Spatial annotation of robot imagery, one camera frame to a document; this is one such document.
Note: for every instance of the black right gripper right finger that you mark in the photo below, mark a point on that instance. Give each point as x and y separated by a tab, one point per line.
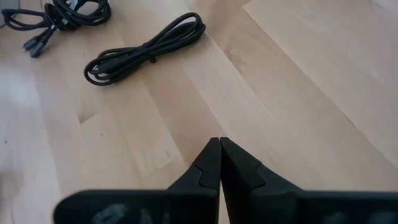
239	174

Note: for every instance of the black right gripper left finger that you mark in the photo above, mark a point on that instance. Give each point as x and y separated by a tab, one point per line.
205	174

